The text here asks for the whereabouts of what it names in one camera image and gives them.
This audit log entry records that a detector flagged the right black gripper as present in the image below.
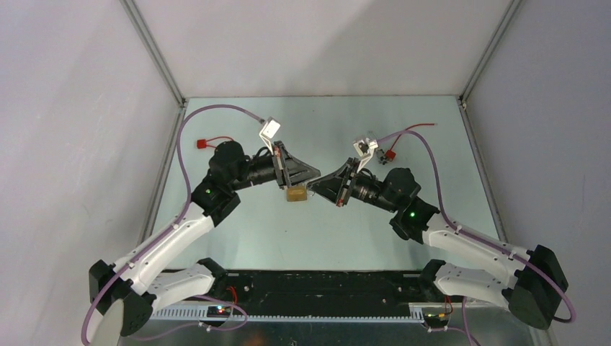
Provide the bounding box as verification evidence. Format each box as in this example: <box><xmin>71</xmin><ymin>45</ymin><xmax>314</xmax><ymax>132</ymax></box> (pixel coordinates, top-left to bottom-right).
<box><xmin>307</xmin><ymin>159</ymin><xmax>399</xmax><ymax>214</ymax></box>

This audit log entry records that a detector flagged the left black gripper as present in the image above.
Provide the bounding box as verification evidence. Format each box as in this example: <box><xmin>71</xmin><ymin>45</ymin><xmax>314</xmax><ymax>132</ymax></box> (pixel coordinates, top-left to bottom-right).
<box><xmin>230</xmin><ymin>142</ymin><xmax>321</xmax><ymax>192</ymax></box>

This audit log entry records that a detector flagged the brass padlock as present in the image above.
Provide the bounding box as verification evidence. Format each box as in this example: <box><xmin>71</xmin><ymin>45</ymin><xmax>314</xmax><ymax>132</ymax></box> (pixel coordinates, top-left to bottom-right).
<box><xmin>286</xmin><ymin>185</ymin><xmax>308</xmax><ymax>203</ymax></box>

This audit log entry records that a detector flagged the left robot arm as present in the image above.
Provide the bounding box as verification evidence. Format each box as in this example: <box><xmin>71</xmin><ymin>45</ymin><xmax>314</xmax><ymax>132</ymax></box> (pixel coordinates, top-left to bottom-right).
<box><xmin>89</xmin><ymin>141</ymin><xmax>321</xmax><ymax>339</ymax></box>

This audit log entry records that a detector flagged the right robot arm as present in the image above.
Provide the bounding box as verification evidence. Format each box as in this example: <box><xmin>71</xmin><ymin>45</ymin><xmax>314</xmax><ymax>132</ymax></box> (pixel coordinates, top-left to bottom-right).
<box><xmin>308</xmin><ymin>159</ymin><xmax>568</xmax><ymax>330</ymax></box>

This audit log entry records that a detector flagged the small key bunch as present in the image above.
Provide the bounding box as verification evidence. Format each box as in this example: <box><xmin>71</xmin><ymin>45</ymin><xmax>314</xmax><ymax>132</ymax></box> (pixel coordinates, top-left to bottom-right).
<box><xmin>375</xmin><ymin>148</ymin><xmax>388</xmax><ymax>165</ymax></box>

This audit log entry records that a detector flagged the left controller board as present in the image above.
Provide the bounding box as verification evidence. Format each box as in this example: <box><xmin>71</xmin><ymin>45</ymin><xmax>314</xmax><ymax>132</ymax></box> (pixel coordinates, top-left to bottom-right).
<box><xmin>206</xmin><ymin>306</ymin><xmax>233</xmax><ymax>318</ymax></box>

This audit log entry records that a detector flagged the controller board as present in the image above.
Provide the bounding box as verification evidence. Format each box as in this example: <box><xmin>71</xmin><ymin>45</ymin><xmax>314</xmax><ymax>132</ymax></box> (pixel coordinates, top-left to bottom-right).
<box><xmin>422</xmin><ymin>313</ymin><xmax>451</xmax><ymax>332</ymax></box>
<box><xmin>206</xmin><ymin>306</ymin><xmax>233</xmax><ymax>318</ymax></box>

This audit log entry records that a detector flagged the right controller board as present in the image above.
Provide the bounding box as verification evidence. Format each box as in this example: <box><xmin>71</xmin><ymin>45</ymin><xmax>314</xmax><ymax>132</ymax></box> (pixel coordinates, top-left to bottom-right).
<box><xmin>422</xmin><ymin>313</ymin><xmax>451</xmax><ymax>332</ymax></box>

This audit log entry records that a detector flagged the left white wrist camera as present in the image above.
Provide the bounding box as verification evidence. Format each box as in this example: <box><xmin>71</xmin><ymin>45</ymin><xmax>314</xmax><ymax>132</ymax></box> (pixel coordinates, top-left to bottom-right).
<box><xmin>259</xmin><ymin>117</ymin><xmax>281</xmax><ymax>152</ymax></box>

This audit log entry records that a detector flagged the red cable seal open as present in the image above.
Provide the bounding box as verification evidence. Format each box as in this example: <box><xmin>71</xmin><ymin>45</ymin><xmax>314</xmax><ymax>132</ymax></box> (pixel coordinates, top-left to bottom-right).
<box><xmin>384</xmin><ymin>123</ymin><xmax>437</xmax><ymax>161</ymax></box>

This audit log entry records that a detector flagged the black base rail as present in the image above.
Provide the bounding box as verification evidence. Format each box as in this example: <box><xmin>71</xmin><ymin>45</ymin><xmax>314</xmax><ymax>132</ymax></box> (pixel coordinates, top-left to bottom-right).
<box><xmin>208</xmin><ymin>270</ymin><xmax>445</xmax><ymax>317</ymax></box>

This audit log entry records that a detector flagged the right aluminium frame post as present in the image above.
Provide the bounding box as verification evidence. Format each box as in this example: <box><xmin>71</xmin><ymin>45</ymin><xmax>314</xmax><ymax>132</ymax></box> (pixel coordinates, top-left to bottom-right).
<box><xmin>458</xmin><ymin>0</ymin><xmax>524</xmax><ymax>105</ymax></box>

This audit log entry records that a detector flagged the aluminium frame post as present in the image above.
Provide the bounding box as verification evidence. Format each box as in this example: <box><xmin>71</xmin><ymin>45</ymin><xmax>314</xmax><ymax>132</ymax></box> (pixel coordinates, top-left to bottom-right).
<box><xmin>120</xmin><ymin>0</ymin><xmax>186</xmax><ymax>107</ymax></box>
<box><xmin>458</xmin><ymin>0</ymin><xmax>524</xmax><ymax>105</ymax></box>

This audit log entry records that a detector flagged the grey slotted cable duct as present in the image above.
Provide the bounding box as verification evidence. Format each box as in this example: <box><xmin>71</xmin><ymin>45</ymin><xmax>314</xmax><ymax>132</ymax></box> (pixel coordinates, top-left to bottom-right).
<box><xmin>150</xmin><ymin>305</ymin><xmax>424</xmax><ymax>323</ymax></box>

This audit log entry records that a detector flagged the left aluminium frame post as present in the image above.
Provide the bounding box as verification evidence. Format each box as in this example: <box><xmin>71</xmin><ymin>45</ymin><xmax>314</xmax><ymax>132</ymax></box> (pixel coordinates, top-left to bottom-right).
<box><xmin>120</xmin><ymin>0</ymin><xmax>186</xmax><ymax>107</ymax></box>

